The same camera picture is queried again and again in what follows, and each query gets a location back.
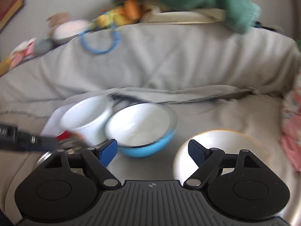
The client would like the blue plastic ring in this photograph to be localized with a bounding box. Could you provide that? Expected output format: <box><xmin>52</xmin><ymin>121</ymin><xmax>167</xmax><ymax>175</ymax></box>
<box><xmin>79</xmin><ymin>26</ymin><xmax>121</xmax><ymax>54</ymax></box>

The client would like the pink printed cloth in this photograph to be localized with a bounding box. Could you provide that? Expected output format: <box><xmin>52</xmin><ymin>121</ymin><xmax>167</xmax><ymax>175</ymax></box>
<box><xmin>279</xmin><ymin>72</ymin><xmax>301</xmax><ymax>178</ymax></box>

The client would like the grey blanket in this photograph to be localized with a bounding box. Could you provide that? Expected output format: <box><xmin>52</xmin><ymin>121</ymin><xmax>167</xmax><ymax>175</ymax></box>
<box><xmin>0</xmin><ymin>22</ymin><xmax>301</xmax><ymax>217</ymax></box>

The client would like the blue bowl white inside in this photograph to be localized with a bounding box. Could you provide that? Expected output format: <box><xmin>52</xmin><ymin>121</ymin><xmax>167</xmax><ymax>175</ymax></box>
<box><xmin>104</xmin><ymin>103</ymin><xmax>178</xmax><ymax>159</ymax></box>

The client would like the pale pink round cushion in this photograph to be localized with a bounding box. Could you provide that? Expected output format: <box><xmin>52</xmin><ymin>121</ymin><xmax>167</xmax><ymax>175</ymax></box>
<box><xmin>52</xmin><ymin>19</ymin><xmax>89</xmax><ymax>46</ymax></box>

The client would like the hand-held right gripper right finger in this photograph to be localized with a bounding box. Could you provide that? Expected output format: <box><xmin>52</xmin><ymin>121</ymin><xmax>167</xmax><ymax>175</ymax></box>
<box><xmin>183</xmin><ymin>139</ymin><xmax>263</xmax><ymax>190</ymax></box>

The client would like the stainless steel bowl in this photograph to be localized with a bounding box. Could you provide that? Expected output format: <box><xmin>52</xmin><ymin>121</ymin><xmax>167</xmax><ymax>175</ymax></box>
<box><xmin>35</xmin><ymin>138</ymin><xmax>85</xmax><ymax>173</ymax></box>

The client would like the cream fabric strap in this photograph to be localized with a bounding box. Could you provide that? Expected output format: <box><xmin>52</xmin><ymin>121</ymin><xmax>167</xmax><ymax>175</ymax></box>
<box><xmin>141</xmin><ymin>8</ymin><xmax>227</xmax><ymax>25</ymax></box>

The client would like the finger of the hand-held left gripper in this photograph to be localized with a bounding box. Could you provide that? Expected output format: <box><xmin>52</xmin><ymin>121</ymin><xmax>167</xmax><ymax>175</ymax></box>
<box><xmin>17</xmin><ymin>132</ymin><xmax>59</xmax><ymax>154</ymax></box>

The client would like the orange yellow soft toy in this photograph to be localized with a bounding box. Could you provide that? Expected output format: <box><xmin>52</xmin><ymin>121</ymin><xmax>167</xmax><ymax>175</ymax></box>
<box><xmin>90</xmin><ymin>0</ymin><xmax>143</xmax><ymax>30</ymax></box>

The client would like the small red object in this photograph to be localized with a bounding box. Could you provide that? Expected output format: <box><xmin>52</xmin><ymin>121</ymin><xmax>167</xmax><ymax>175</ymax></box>
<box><xmin>56</xmin><ymin>131</ymin><xmax>72</xmax><ymax>141</ymax></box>

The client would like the white plate yellow rim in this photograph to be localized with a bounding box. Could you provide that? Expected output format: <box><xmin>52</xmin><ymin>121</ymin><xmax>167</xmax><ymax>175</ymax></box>
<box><xmin>172</xmin><ymin>129</ymin><xmax>267</xmax><ymax>187</ymax></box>

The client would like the framed wall picture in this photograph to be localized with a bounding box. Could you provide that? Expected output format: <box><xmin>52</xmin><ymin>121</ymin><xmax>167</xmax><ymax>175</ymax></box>
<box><xmin>0</xmin><ymin>0</ymin><xmax>25</xmax><ymax>33</ymax></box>

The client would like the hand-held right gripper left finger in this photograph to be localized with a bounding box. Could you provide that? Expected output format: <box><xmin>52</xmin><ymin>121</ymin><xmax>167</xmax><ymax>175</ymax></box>
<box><xmin>43</xmin><ymin>139</ymin><xmax>119</xmax><ymax>190</ymax></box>

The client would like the colourful printed cloth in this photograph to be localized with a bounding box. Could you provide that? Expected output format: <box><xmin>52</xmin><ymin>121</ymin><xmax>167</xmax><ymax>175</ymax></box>
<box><xmin>0</xmin><ymin>38</ymin><xmax>39</xmax><ymax>76</ymax></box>

